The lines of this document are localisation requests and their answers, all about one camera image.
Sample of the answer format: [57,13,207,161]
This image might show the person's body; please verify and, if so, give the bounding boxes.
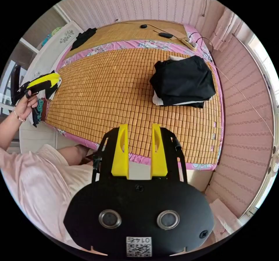
[0,144,101,251]

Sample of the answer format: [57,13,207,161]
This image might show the white power strip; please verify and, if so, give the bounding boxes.
[179,37,198,51]

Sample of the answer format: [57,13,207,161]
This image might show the person's left hand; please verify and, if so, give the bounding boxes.
[13,91,39,123]

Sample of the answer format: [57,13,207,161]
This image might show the pile of clothes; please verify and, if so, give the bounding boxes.
[149,55,217,109]

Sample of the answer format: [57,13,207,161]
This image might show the open shelf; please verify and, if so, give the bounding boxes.
[19,4,73,56]

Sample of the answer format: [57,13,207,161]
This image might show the bed with woven mat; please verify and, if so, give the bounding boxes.
[44,20,225,170]

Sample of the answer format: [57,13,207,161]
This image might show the black cable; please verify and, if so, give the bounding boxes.
[187,32,214,62]

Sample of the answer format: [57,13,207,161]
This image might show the black garment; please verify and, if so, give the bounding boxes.
[70,27,98,51]

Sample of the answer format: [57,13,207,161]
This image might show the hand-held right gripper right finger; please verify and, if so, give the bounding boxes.
[150,123,168,179]

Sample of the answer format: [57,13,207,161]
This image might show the pink curtain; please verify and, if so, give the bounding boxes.
[210,8,243,53]

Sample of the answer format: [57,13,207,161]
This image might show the person's left forearm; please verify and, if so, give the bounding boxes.
[0,111,25,152]

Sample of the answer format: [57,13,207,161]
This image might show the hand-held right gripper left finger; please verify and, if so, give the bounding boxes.
[111,124,130,180]

